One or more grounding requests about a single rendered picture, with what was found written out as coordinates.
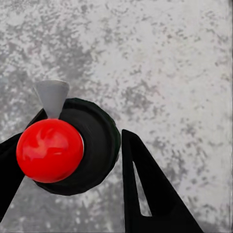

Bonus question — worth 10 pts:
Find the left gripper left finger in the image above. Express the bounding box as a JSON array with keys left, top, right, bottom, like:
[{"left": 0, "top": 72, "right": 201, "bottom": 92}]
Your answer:
[{"left": 0, "top": 133, "right": 25, "bottom": 223}]

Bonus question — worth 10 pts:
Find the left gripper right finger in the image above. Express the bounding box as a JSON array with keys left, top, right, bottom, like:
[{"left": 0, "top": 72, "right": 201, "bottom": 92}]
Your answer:
[{"left": 121, "top": 129, "right": 203, "bottom": 233}]

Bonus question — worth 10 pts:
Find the insectifuge atomizer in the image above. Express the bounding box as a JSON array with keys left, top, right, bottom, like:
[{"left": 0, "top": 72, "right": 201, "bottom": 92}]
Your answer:
[{"left": 16, "top": 80, "right": 121, "bottom": 196}]

